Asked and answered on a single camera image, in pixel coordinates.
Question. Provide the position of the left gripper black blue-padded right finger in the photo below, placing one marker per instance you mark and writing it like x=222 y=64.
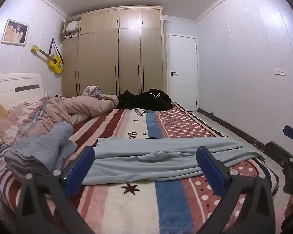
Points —
x=257 y=214

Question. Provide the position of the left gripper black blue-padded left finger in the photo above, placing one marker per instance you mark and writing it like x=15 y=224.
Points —
x=33 y=212

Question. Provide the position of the light blue pants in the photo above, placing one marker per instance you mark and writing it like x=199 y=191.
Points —
x=122 y=160

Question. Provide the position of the grey-blue folded clothes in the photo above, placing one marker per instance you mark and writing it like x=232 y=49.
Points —
x=41 y=155

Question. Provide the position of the pink striped quilt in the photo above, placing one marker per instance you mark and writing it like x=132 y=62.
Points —
x=38 y=118

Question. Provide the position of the striped dotted fleece blanket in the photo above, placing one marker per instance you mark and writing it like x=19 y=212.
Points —
x=145 y=206

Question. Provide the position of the white bed headboard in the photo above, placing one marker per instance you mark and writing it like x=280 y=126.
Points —
x=17 y=88

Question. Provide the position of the white door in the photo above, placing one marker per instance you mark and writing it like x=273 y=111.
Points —
x=183 y=59

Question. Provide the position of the yellow ukulele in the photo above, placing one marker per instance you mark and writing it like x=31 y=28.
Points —
x=54 y=58

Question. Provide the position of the black clothes pile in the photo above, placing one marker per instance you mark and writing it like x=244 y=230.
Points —
x=154 y=99

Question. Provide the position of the beige wooden wardrobe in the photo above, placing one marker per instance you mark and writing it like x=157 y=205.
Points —
x=117 y=48

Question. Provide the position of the white wall socket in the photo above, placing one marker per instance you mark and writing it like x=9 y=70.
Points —
x=280 y=71

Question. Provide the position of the framed wall photo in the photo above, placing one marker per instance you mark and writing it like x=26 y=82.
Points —
x=15 y=33

